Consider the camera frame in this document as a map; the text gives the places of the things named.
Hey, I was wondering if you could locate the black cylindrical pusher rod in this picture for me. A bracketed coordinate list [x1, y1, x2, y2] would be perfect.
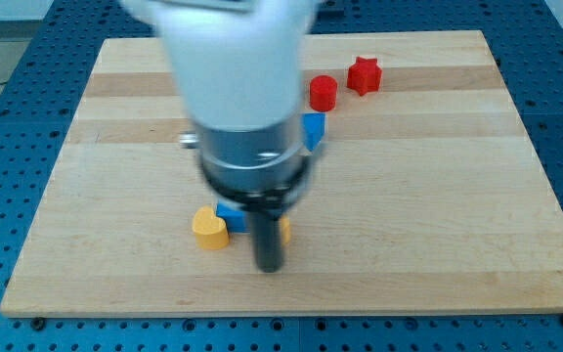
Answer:
[245, 210, 284, 273]

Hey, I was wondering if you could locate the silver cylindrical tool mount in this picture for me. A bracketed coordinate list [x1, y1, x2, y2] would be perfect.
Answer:
[179, 114, 313, 211]

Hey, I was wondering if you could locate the yellow hexagon block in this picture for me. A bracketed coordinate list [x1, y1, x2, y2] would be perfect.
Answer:
[280, 215, 291, 245]

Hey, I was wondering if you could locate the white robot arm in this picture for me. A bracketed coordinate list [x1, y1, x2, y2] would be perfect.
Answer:
[120, 0, 319, 273]

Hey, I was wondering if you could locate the blue cube block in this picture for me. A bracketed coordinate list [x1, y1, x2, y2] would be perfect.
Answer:
[216, 202, 248, 234]

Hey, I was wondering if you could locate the yellow heart block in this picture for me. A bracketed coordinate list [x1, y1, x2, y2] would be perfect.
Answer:
[192, 205, 230, 250]

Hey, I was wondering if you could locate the blue triangle block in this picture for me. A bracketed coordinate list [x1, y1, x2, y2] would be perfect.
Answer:
[302, 112, 326, 152]

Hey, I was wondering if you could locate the red cylinder block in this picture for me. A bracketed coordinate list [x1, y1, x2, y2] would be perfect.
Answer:
[309, 75, 338, 112]

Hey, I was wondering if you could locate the red star block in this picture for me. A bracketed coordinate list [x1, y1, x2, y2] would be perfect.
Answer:
[346, 57, 382, 96]

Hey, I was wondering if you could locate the wooden board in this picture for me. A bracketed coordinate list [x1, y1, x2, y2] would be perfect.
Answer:
[0, 30, 563, 318]

